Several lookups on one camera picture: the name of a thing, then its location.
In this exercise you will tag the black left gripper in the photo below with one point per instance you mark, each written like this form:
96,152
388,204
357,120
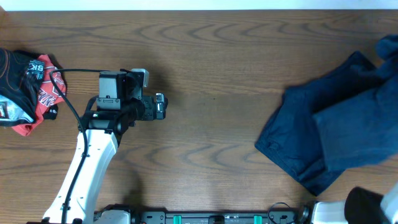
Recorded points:
161,108

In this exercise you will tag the dark blue shorts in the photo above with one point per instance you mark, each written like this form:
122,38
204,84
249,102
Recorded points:
342,120

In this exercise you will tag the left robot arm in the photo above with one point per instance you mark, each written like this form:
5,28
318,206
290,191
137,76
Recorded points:
108,115

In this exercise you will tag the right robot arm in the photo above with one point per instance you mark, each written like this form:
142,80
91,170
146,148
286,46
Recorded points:
361,206

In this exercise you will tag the black red clothes pile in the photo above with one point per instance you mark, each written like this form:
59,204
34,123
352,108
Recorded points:
29,93

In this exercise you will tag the green rail clamp left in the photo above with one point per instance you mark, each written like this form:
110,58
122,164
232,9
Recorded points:
177,219

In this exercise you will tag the green rail clamp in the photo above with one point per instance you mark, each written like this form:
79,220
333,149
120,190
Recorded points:
257,219
177,219

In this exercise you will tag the black aluminium mounting rail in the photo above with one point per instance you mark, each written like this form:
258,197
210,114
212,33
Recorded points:
157,217

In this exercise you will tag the green rail clamp right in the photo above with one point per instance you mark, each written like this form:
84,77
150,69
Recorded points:
257,219

